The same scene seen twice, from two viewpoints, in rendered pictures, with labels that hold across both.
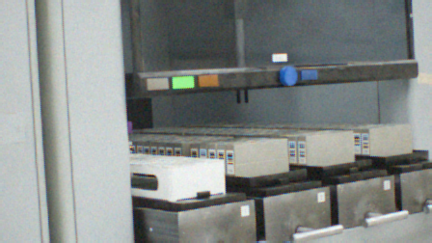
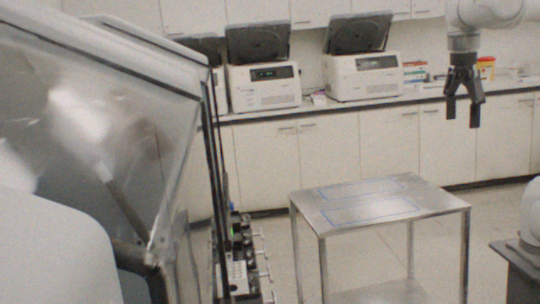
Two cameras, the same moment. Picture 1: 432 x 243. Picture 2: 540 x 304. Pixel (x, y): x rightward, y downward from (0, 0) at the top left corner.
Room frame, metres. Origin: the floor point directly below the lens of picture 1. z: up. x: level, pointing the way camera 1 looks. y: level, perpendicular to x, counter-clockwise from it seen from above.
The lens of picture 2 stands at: (0.58, 0.91, 1.51)
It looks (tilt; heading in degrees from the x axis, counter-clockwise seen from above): 15 degrees down; 302
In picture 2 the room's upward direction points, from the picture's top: 5 degrees counter-clockwise
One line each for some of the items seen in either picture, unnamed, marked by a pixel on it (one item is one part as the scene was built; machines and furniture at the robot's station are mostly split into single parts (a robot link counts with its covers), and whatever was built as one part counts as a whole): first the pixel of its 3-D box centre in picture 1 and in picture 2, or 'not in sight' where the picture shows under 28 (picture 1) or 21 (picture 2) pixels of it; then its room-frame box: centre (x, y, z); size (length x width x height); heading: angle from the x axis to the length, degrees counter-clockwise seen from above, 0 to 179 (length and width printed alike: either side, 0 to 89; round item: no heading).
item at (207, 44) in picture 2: not in sight; (191, 74); (3.08, -1.88, 1.22); 0.62 x 0.56 x 0.64; 126
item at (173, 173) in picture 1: (141, 178); (195, 285); (1.39, 0.11, 0.83); 0.30 x 0.10 x 0.06; 38
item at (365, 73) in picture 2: not in sight; (359, 55); (1.95, -2.75, 1.25); 0.62 x 0.56 x 0.69; 127
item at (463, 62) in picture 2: not in sight; (462, 67); (0.79, -0.49, 1.36); 0.08 x 0.07 x 0.09; 128
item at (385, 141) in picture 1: (387, 143); not in sight; (1.59, -0.32, 0.85); 0.12 x 0.02 x 0.06; 127
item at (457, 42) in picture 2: not in sight; (463, 41); (0.79, -0.49, 1.43); 0.09 x 0.09 x 0.06
